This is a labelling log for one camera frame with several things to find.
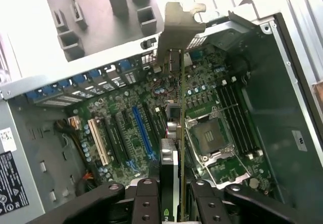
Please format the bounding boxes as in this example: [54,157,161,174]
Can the CPU socket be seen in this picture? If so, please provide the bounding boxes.
[184,110,252,184]

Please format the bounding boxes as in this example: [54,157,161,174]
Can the blue expansion slot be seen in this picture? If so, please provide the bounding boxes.
[131,105,155,160]

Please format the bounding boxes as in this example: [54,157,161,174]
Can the white expansion slot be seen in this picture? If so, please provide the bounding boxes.
[87,118,111,166]

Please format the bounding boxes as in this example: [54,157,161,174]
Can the green motherboard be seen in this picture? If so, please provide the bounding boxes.
[65,42,286,202]

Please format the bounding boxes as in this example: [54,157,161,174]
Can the open black PC case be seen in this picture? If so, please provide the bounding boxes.
[0,0,323,224]

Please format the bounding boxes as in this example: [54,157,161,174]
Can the grey power supply unit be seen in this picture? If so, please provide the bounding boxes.
[0,100,47,224]

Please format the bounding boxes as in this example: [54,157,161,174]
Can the blue slot retention clip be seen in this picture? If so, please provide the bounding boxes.
[118,59,132,73]
[71,74,88,86]
[87,69,102,83]
[41,84,64,96]

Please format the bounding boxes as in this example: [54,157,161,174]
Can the grey parts rack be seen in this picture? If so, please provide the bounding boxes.
[41,0,165,63]

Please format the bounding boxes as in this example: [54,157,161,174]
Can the power wire bundle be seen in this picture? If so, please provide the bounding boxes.
[53,117,102,193]

